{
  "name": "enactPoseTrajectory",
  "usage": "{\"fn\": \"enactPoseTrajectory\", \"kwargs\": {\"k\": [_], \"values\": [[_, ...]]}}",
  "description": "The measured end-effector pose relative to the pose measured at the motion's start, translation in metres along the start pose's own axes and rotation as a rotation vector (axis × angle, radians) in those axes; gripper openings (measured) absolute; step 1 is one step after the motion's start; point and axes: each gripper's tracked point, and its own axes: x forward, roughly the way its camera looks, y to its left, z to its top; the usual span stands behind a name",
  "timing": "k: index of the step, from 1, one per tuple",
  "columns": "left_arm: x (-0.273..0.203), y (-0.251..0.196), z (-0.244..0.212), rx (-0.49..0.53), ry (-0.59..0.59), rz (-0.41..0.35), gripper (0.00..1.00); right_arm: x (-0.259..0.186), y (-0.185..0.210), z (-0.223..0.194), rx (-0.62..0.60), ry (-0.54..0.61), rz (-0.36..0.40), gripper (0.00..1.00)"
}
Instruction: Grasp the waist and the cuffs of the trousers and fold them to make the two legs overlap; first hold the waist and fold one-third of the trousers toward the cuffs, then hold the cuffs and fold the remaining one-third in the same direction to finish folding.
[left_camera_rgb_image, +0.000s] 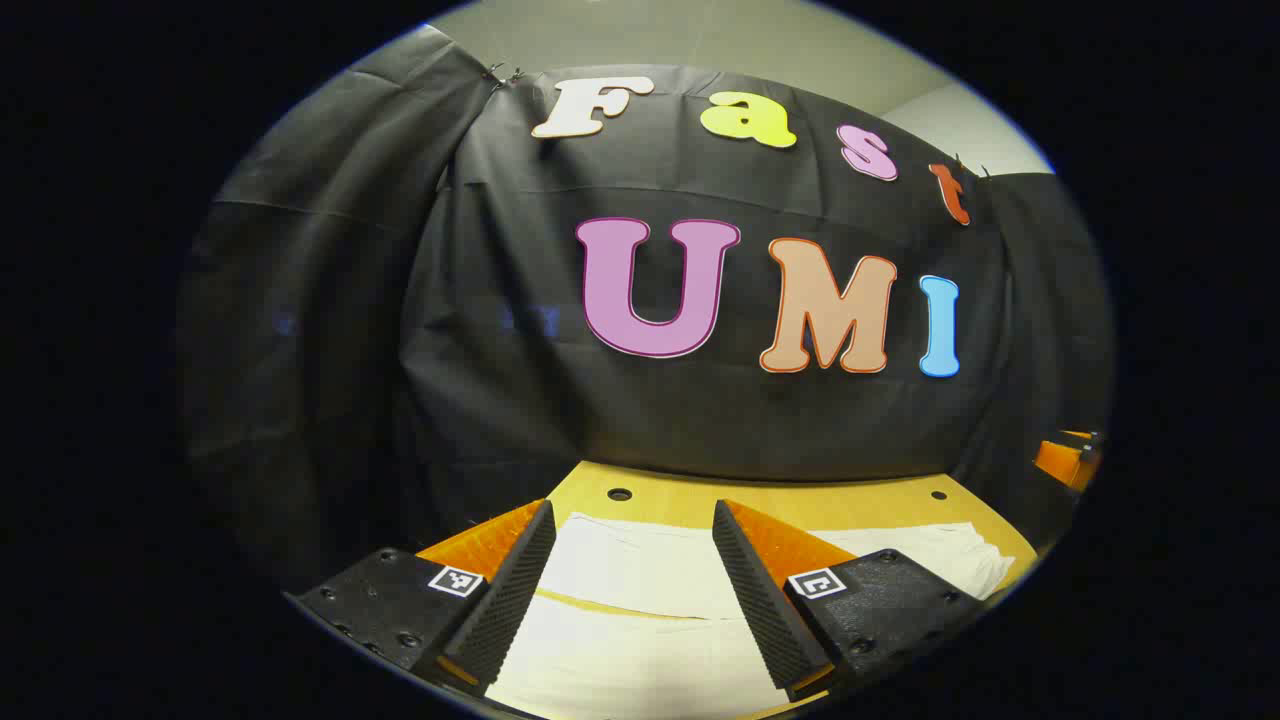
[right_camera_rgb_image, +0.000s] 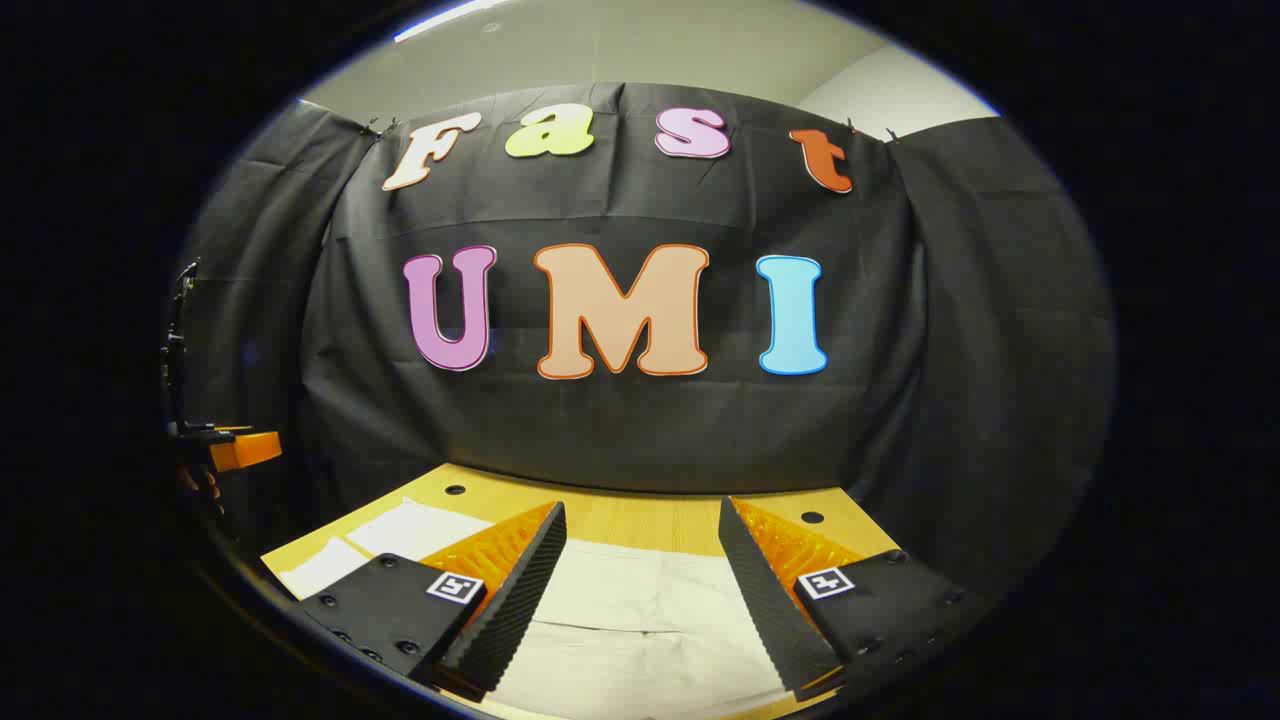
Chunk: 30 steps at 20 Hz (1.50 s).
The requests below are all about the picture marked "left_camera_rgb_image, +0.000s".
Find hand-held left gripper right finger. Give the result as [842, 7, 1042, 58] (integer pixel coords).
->
[712, 500, 991, 701]

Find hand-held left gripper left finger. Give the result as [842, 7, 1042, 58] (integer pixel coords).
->
[285, 500, 558, 698]

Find white jeans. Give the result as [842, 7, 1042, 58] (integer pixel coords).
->
[485, 512, 1016, 720]

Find black backdrop cloth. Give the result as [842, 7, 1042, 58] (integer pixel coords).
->
[175, 25, 1116, 591]

